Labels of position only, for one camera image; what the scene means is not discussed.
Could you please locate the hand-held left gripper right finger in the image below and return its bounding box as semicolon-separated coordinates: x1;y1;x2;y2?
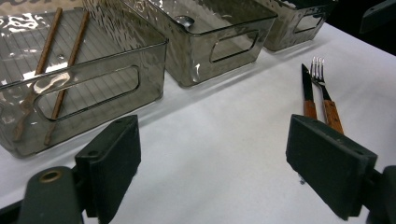
285;113;379;221

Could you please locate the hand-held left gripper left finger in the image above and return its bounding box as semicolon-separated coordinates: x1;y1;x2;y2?
74;114;142;224

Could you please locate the wooden handled fork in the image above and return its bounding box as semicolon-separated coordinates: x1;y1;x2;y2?
309;56;346;135

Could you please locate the wooden handled knife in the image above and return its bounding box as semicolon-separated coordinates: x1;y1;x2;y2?
300;63;318;121

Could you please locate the smoky clear plastic bin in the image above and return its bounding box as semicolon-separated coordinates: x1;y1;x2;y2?
255;0;339;52
122;0;279;89
0;0;169;159

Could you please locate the brown wooden chopstick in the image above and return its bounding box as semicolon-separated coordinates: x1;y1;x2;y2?
12;7;64;143
43;10;91;147

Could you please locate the silver metal spoon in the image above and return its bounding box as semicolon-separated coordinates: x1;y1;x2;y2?
174;15;196;31

